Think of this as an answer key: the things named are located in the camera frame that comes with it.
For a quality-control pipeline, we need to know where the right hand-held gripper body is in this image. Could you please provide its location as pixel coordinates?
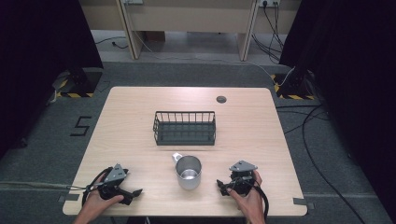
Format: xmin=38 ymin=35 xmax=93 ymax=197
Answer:
xmin=228 ymin=160 xmax=259 ymax=198

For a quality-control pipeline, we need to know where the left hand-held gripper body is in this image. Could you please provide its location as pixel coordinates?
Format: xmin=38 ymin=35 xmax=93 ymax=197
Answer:
xmin=96 ymin=163 xmax=130 ymax=201

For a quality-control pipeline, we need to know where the person's right hand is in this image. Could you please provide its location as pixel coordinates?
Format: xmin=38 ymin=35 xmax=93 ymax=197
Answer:
xmin=226 ymin=169 xmax=266 ymax=220

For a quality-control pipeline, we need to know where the person's left hand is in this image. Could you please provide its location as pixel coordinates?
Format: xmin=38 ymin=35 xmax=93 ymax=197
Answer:
xmin=81 ymin=188 xmax=125 ymax=220

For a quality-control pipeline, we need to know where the grey tape strip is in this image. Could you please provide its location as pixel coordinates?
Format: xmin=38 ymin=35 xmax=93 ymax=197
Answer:
xmin=57 ymin=193 xmax=80 ymax=203
xmin=292 ymin=197 xmax=316 ymax=210

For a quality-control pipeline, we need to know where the yellow black hazard tape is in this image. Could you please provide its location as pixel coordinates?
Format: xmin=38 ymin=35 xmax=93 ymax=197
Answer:
xmin=270 ymin=74 xmax=316 ymax=101
xmin=56 ymin=78 xmax=95 ymax=99

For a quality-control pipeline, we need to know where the black stand base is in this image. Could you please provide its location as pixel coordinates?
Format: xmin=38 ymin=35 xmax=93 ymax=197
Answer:
xmin=287 ymin=66 xmax=310 ymax=96
xmin=66 ymin=67 xmax=104 ymax=94

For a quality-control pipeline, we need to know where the black curtain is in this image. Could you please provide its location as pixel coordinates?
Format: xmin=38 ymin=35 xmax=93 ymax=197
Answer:
xmin=278 ymin=0 xmax=396 ymax=216
xmin=0 ymin=0 xmax=105 ymax=161

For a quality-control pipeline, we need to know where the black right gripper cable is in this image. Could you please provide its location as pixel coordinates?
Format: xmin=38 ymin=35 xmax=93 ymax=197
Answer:
xmin=246 ymin=178 xmax=271 ymax=222

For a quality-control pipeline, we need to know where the metal cup with handle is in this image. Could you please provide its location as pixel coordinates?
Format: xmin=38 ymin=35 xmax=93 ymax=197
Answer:
xmin=171 ymin=152 xmax=203 ymax=190

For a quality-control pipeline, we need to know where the black wire basket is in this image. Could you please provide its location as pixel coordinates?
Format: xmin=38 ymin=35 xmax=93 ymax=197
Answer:
xmin=152 ymin=110 xmax=217 ymax=147

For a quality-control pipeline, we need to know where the long black floor cable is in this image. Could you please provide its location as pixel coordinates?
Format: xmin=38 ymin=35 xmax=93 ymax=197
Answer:
xmin=275 ymin=104 xmax=369 ymax=224

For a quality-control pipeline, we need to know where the short black floor cable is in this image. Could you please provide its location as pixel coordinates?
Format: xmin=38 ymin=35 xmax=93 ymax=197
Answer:
xmin=94 ymin=35 xmax=130 ymax=50

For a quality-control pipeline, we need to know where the bundle of black cables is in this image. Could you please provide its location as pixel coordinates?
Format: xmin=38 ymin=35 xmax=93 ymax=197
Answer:
xmin=250 ymin=1 xmax=286 ymax=65

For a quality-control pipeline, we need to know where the white wall socket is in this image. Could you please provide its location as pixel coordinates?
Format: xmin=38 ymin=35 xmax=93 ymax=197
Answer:
xmin=259 ymin=0 xmax=282 ymax=8

